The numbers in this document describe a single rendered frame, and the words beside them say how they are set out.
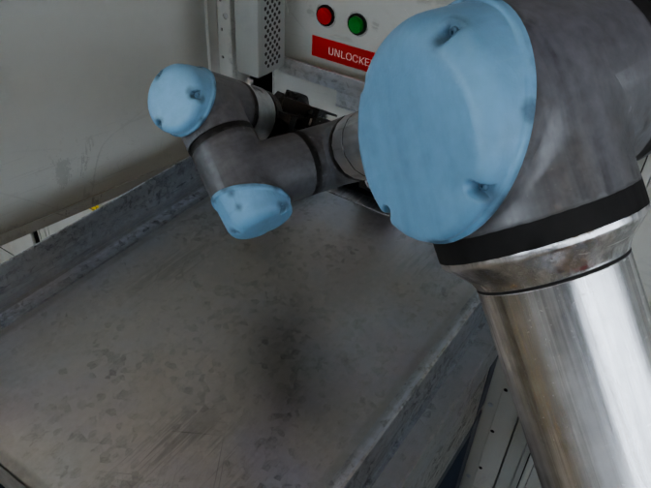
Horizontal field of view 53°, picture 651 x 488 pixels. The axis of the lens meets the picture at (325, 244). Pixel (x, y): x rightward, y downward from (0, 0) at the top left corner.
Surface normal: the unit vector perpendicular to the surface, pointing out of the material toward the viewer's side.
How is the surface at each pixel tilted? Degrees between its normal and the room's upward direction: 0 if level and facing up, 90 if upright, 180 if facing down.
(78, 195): 90
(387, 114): 83
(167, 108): 61
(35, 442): 0
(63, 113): 90
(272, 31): 90
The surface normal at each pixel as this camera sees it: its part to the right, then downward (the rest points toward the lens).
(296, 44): -0.56, 0.49
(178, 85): -0.47, 0.04
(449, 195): -0.86, 0.18
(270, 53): 0.83, 0.37
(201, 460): 0.04, -0.79
